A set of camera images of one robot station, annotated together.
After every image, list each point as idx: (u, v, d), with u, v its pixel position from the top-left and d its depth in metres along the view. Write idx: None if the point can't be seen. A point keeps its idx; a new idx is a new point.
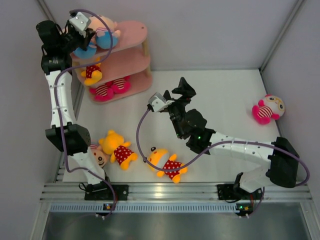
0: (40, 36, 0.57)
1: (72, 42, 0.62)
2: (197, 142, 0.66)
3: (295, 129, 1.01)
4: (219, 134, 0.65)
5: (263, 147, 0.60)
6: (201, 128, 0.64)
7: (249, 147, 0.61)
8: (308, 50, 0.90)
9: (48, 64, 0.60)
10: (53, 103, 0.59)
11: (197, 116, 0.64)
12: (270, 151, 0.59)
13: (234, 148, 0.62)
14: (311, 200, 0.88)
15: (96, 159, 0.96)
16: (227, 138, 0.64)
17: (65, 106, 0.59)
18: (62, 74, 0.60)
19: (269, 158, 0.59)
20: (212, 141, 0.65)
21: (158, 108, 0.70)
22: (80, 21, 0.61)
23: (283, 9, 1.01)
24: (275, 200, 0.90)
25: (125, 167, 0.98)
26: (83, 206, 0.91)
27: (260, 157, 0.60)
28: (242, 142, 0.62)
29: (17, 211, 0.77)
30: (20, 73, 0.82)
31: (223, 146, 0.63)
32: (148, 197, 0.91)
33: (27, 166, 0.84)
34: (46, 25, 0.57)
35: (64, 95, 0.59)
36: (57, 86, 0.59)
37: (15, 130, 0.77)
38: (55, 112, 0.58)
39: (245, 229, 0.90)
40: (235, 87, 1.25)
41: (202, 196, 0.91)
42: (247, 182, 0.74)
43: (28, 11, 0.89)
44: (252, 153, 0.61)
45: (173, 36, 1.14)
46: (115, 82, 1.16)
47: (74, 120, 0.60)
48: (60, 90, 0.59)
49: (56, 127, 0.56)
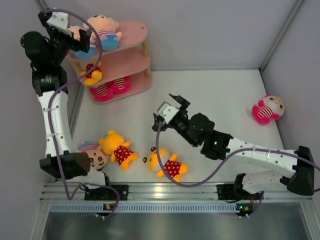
0: (27, 54, 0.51)
1: (61, 47, 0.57)
2: (212, 147, 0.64)
3: (295, 129, 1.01)
4: (237, 140, 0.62)
5: (286, 156, 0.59)
6: (210, 132, 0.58)
7: (271, 155, 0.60)
8: (308, 50, 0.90)
9: (40, 83, 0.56)
10: (48, 128, 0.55)
11: (203, 119, 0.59)
12: (294, 162, 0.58)
13: (255, 156, 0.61)
14: (311, 200, 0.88)
15: (96, 159, 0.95)
16: (247, 145, 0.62)
17: (61, 132, 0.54)
18: (56, 95, 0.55)
19: (294, 169, 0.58)
20: (231, 147, 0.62)
21: (170, 117, 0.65)
22: (60, 20, 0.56)
23: (283, 9, 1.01)
24: (275, 200, 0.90)
25: (125, 167, 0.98)
26: (83, 206, 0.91)
27: (284, 167, 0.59)
28: (264, 150, 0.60)
29: (17, 211, 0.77)
30: (19, 73, 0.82)
31: (244, 154, 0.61)
32: (148, 197, 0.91)
33: (27, 166, 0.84)
34: (32, 41, 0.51)
35: (59, 119, 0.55)
36: (50, 108, 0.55)
37: (15, 130, 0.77)
38: (50, 139, 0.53)
39: (244, 229, 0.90)
40: (235, 87, 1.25)
41: (203, 196, 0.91)
42: (252, 185, 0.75)
43: (28, 11, 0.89)
44: (275, 162, 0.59)
45: (173, 36, 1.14)
46: (115, 82, 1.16)
47: (72, 146, 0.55)
48: (55, 112, 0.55)
49: (52, 156, 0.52)
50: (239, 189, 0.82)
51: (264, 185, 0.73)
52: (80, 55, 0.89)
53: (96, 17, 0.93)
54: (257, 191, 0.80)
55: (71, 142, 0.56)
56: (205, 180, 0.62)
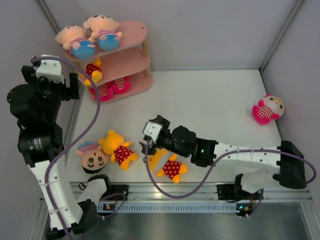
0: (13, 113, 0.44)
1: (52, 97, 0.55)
2: (200, 155, 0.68)
3: (295, 129, 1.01)
4: (222, 145, 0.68)
5: (270, 153, 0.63)
6: (192, 142, 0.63)
7: (256, 154, 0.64)
8: (308, 50, 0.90)
9: (28, 149, 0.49)
10: (50, 202, 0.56)
11: (183, 130, 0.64)
12: (278, 157, 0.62)
13: (240, 158, 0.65)
14: (311, 200, 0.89)
15: (95, 159, 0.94)
16: (231, 149, 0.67)
17: (65, 206, 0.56)
18: (52, 167, 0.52)
19: (278, 164, 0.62)
20: (217, 153, 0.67)
21: (156, 133, 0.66)
22: (50, 66, 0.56)
23: (283, 9, 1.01)
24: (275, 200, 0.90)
25: (125, 167, 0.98)
26: None
27: (269, 164, 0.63)
28: (248, 150, 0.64)
29: (17, 211, 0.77)
30: (19, 73, 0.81)
31: (230, 157, 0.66)
32: (148, 197, 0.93)
33: (27, 166, 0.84)
34: (20, 96, 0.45)
35: (59, 192, 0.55)
36: (49, 184, 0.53)
37: (14, 130, 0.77)
38: (54, 213, 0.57)
39: (245, 229, 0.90)
40: (235, 87, 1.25)
41: (202, 196, 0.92)
42: (250, 185, 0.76)
43: (28, 11, 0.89)
44: (260, 161, 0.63)
45: (173, 36, 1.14)
46: (115, 82, 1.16)
47: (76, 212, 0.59)
48: (54, 184, 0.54)
49: (59, 228, 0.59)
50: (240, 190, 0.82)
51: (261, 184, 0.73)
52: (79, 55, 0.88)
53: (96, 17, 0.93)
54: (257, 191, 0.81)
55: (74, 204, 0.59)
56: (199, 187, 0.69)
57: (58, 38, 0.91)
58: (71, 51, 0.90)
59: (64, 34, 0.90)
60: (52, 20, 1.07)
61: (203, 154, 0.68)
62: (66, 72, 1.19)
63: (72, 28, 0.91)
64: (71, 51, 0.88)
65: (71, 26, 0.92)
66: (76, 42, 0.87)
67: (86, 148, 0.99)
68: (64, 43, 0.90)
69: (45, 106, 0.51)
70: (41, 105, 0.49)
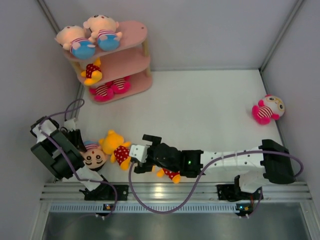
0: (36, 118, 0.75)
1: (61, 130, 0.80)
2: (188, 167, 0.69)
3: (295, 129, 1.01)
4: (207, 154, 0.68)
5: (253, 154, 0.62)
6: (173, 156, 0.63)
7: (240, 158, 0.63)
8: (308, 50, 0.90)
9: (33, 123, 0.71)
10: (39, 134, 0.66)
11: (163, 147, 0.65)
12: (261, 157, 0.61)
13: (225, 163, 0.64)
14: (311, 200, 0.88)
15: (94, 157, 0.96)
16: (216, 155, 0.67)
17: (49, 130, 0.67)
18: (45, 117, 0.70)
19: (262, 164, 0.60)
20: (204, 161, 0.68)
21: (140, 153, 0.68)
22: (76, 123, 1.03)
23: (283, 9, 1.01)
24: (274, 200, 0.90)
25: (125, 167, 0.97)
26: (83, 206, 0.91)
27: (253, 165, 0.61)
28: (232, 155, 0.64)
29: (17, 210, 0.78)
30: (19, 73, 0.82)
31: (216, 165, 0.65)
32: (148, 197, 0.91)
33: (28, 166, 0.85)
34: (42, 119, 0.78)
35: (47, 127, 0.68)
36: (41, 125, 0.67)
37: (15, 130, 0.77)
38: (40, 135, 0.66)
39: (245, 229, 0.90)
40: (235, 87, 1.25)
41: (202, 197, 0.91)
42: (247, 185, 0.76)
43: (28, 11, 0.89)
44: (244, 163, 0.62)
45: (173, 36, 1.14)
46: (115, 82, 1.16)
47: None
48: (43, 124, 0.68)
49: (42, 142, 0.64)
50: (240, 191, 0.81)
51: (258, 184, 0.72)
52: (79, 55, 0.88)
53: (96, 17, 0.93)
54: (256, 191, 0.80)
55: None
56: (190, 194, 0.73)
57: (58, 38, 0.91)
58: (71, 51, 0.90)
59: (64, 34, 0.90)
60: (52, 21, 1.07)
61: (191, 166, 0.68)
62: (66, 72, 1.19)
63: (72, 28, 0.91)
64: (71, 51, 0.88)
65: (71, 27, 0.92)
66: (76, 42, 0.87)
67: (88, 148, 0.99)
68: (64, 43, 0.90)
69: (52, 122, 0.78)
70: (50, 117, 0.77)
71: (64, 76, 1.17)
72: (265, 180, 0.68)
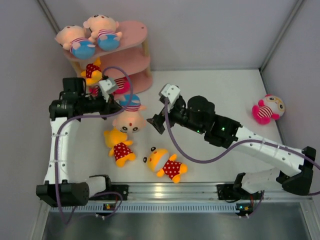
0: (63, 82, 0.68)
1: (91, 105, 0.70)
2: (219, 132, 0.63)
3: (295, 129, 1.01)
4: (246, 131, 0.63)
5: (294, 156, 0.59)
6: (209, 112, 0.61)
7: (279, 152, 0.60)
8: (308, 50, 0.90)
9: (55, 108, 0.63)
10: (53, 153, 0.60)
11: (201, 100, 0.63)
12: (301, 162, 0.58)
13: (263, 149, 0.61)
14: (311, 200, 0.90)
15: (130, 128, 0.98)
16: (255, 137, 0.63)
17: (64, 160, 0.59)
18: (67, 123, 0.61)
19: (300, 169, 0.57)
20: (239, 136, 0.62)
21: (175, 95, 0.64)
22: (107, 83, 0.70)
23: (283, 9, 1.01)
24: (275, 200, 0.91)
25: (121, 164, 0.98)
26: (83, 206, 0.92)
27: (290, 165, 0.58)
28: (274, 145, 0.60)
29: (17, 211, 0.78)
30: (19, 73, 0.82)
31: (252, 145, 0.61)
32: (148, 197, 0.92)
33: (27, 166, 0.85)
34: (67, 85, 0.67)
35: (64, 146, 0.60)
36: (59, 136, 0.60)
37: (14, 130, 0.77)
38: (52, 165, 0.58)
39: (245, 229, 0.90)
40: (235, 86, 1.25)
41: (202, 197, 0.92)
42: (251, 184, 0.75)
43: (28, 11, 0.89)
44: (281, 159, 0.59)
45: (173, 36, 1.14)
46: (115, 82, 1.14)
47: (70, 174, 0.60)
48: (63, 138, 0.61)
49: (49, 183, 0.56)
50: (239, 187, 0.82)
51: (263, 185, 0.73)
52: (80, 55, 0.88)
53: (96, 17, 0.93)
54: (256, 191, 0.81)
55: (70, 171, 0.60)
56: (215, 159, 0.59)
57: (58, 38, 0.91)
58: (71, 51, 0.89)
59: (64, 34, 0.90)
60: (52, 21, 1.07)
61: (224, 133, 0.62)
62: (66, 71, 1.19)
63: (72, 28, 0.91)
64: (71, 51, 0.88)
65: (71, 27, 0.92)
66: (76, 42, 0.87)
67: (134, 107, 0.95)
68: (64, 43, 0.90)
69: (83, 92, 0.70)
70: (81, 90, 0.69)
71: (64, 76, 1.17)
72: (273, 185, 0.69)
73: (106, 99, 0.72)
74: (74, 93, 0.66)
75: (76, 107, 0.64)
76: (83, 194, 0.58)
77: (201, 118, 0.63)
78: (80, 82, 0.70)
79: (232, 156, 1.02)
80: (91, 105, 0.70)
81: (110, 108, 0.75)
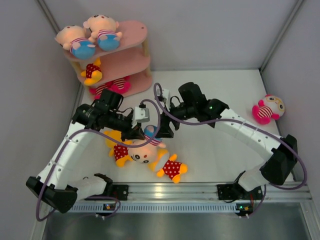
0: (104, 90, 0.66)
1: (116, 123, 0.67)
2: (206, 110, 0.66)
3: (295, 130, 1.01)
4: (233, 112, 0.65)
5: (271, 139, 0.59)
6: (192, 91, 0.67)
7: (257, 133, 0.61)
8: (308, 50, 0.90)
9: (80, 112, 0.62)
10: (57, 154, 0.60)
11: (187, 84, 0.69)
12: (276, 145, 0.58)
13: (241, 130, 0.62)
14: (311, 200, 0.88)
15: (142, 159, 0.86)
16: (238, 118, 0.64)
17: (62, 166, 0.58)
18: (81, 132, 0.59)
19: (273, 151, 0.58)
20: (223, 115, 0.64)
21: (166, 93, 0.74)
22: (141, 113, 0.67)
23: (283, 9, 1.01)
24: (275, 200, 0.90)
25: (121, 164, 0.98)
26: (82, 206, 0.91)
27: (264, 147, 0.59)
28: (252, 127, 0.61)
29: (17, 211, 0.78)
30: (20, 73, 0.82)
31: (232, 125, 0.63)
32: (148, 197, 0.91)
33: (28, 166, 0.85)
34: (105, 95, 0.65)
35: (69, 152, 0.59)
36: (69, 140, 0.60)
37: (13, 131, 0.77)
38: (50, 164, 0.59)
39: (244, 228, 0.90)
40: (235, 86, 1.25)
41: (203, 196, 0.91)
42: (245, 180, 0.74)
43: (28, 11, 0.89)
44: (257, 141, 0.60)
45: (173, 36, 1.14)
46: (115, 82, 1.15)
47: (63, 180, 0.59)
48: (71, 144, 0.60)
49: (40, 180, 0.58)
50: (238, 183, 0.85)
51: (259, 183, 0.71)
52: (80, 55, 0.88)
53: (96, 17, 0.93)
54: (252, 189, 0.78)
55: (65, 177, 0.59)
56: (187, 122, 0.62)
57: (58, 38, 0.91)
58: (71, 51, 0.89)
59: (64, 34, 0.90)
60: (52, 21, 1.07)
61: (210, 112, 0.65)
62: (66, 71, 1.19)
63: (72, 28, 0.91)
64: (71, 51, 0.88)
65: (71, 27, 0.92)
66: (76, 42, 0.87)
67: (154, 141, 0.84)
68: (64, 43, 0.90)
69: (116, 107, 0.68)
70: (114, 106, 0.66)
71: (64, 76, 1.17)
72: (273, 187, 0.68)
73: (133, 124, 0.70)
74: (106, 105, 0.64)
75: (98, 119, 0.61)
76: (66, 204, 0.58)
77: (189, 99, 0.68)
78: (117, 98, 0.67)
79: (232, 155, 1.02)
80: (117, 122, 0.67)
81: (133, 134, 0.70)
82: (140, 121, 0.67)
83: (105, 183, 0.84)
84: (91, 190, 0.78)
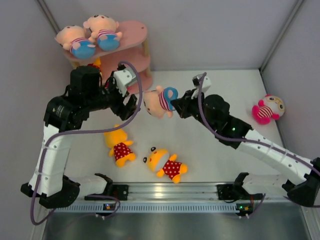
0: (71, 74, 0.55)
1: (101, 100, 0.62)
2: (228, 132, 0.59)
3: (295, 130, 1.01)
4: (257, 133, 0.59)
5: (301, 164, 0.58)
6: (223, 112, 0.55)
7: (286, 158, 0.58)
8: (308, 50, 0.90)
9: (51, 112, 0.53)
10: (39, 162, 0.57)
11: (217, 99, 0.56)
12: (308, 171, 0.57)
13: (270, 154, 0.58)
14: None
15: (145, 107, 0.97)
16: (264, 140, 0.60)
17: (47, 175, 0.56)
18: (56, 138, 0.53)
19: (306, 177, 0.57)
20: (249, 137, 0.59)
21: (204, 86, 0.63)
22: (125, 75, 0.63)
23: (283, 9, 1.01)
24: (274, 200, 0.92)
25: (121, 164, 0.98)
26: (83, 206, 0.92)
27: (295, 173, 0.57)
28: (282, 151, 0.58)
29: (17, 211, 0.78)
30: (19, 73, 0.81)
31: (260, 149, 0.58)
32: (148, 197, 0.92)
33: (27, 166, 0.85)
34: (74, 80, 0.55)
35: (50, 161, 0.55)
36: (47, 147, 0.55)
37: (14, 131, 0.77)
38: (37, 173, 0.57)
39: (245, 229, 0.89)
40: (235, 86, 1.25)
41: (202, 197, 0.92)
42: (252, 186, 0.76)
43: (27, 11, 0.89)
44: (288, 166, 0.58)
45: (173, 36, 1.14)
46: None
47: (55, 185, 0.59)
48: (50, 151, 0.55)
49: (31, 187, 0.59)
50: (238, 185, 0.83)
51: (265, 188, 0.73)
52: (80, 55, 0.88)
53: (96, 17, 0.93)
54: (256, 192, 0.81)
55: (56, 181, 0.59)
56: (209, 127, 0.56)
57: (59, 38, 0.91)
58: (71, 51, 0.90)
59: (64, 34, 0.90)
60: (52, 20, 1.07)
61: (234, 135, 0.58)
62: (66, 71, 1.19)
63: (72, 28, 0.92)
64: (71, 51, 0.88)
65: (71, 27, 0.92)
66: (76, 42, 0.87)
67: (162, 103, 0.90)
68: (64, 42, 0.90)
69: (92, 90, 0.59)
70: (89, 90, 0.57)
71: (64, 76, 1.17)
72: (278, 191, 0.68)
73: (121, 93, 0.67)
74: (80, 93, 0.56)
75: (72, 116, 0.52)
76: (69, 197, 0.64)
77: (214, 116, 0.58)
78: (90, 81, 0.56)
79: (232, 155, 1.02)
80: (103, 100, 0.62)
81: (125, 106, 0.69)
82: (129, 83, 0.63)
83: (106, 182, 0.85)
84: (92, 188, 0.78)
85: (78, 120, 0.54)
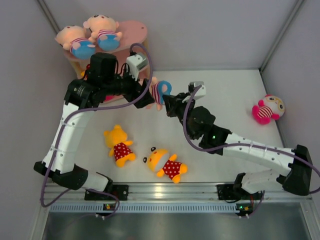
0: (91, 58, 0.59)
1: (117, 85, 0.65)
2: (209, 140, 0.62)
3: (295, 130, 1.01)
4: (236, 135, 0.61)
5: (283, 155, 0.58)
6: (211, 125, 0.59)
7: (268, 152, 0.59)
8: (307, 50, 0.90)
9: (71, 92, 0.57)
10: (56, 139, 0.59)
11: (204, 113, 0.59)
12: (291, 160, 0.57)
13: (252, 151, 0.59)
14: (311, 200, 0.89)
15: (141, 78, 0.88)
16: (244, 141, 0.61)
17: (63, 151, 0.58)
18: (76, 114, 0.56)
19: (290, 167, 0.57)
20: (228, 141, 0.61)
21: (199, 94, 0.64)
22: (137, 58, 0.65)
23: (283, 9, 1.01)
24: (274, 200, 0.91)
25: (121, 164, 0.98)
26: (83, 206, 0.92)
27: (279, 164, 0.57)
28: (262, 146, 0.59)
29: (17, 211, 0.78)
30: (19, 73, 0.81)
31: (241, 150, 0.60)
32: (148, 197, 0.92)
33: (27, 166, 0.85)
34: (95, 64, 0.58)
35: (68, 137, 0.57)
36: (66, 123, 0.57)
37: (14, 131, 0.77)
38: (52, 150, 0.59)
39: (245, 229, 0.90)
40: (235, 86, 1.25)
41: (203, 197, 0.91)
42: (251, 185, 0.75)
43: (27, 11, 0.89)
44: (271, 159, 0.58)
45: (173, 36, 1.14)
46: None
47: (68, 163, 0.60)
48: (68, 128, 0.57)
49: (45, 165, 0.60)
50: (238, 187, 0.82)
51: (263, 185, 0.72)
52: (80, 55, 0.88)
53: (96, 17, 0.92)
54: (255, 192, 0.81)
55: (69, 160, 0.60)
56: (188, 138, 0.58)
57: (59, 38, 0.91)
58: (70, 51, 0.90)
59: (64, 34, 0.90)
60: (52, 20, 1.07)
61: (215, 142, 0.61)
62: (66, 71, 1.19)
63: (72, 28, 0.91)
64: (71, 50, 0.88)
65: (71, 27, 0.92)
66: (76, 42, 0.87)
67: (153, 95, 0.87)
68: (64, 43, 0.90)
69: (109, 74, 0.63)
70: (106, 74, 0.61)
71: (64, 76, 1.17)
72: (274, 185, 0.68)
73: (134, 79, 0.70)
74: (99, 76, 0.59)
75: (92, 96, 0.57)
76: (77, 182, 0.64)
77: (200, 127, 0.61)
78: (108, 66, 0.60)
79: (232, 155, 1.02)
80: (118, 85, 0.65)
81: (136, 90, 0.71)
82: (141, 66, 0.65)
83: (107, 178, 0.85)
84: (96, 183, 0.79)
85: (96, 100, 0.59)
